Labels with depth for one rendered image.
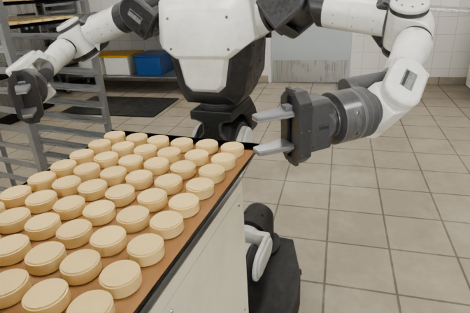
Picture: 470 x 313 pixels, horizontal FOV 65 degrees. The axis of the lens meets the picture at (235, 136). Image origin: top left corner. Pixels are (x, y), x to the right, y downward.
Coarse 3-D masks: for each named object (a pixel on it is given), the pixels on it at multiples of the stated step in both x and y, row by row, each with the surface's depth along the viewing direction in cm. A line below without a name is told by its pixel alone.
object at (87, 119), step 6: (48, 114) 220; (54, 114) 218; (60, 114) 216; (66, 114) 214; (72, 114) 212; (72, 120) 210; (78, 120) 209; (84, 120) 208; (90, 120) 208; (96, 120) 206; (102, 120) 204
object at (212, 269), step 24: (240, 192) 84; (216, 216) 71; (240, 216) 84; (192, 240) 64; (216, 240) 72; (240, 240) 86; (192, 264) 63; (216, 264) 73; (240, 264) 88; (168, 288) 55; (192, 288) 63; (216, 288) 74; (240, 288) 89; (144, 312) 50; (168, 312) 55; (192, 312) 64; (216, 312) 75; (240, 312) 91
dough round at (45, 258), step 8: (40, 248) 51; (48, 248) 51; (56, 248) 51; (64, 248) 51; (32, 256) 49; (40, 256) 49; (48, 256) 49; (56, 256) 49; (64, 256) 51; (32, 264) 48; (40, 264) 48; (48, 264) 48; (56, 264) 49; (32, 272) 48; (40, 272) 48; (48, 272) 49
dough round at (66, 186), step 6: (60, 180) 69; (66, 180) 69; (72, 180) 69; (78, 180) 69; (54, 186) 67; (60, 186) 67; (66, 186) 67; (72, 186) 68; (78, 186) 69; (60, 192) 67; (66, 192) 67; (72, 192) 68
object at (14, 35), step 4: (12, 36) 208; (16, 36) 207; (20, 36) 206; (24, 36) 204; (28, 36) 203; (32, 36) 202; (36, 36) 201; (40, 36) 200; (44, 36) 198; (48, 36) 197; (52, 36) 196; (56, 36) 195
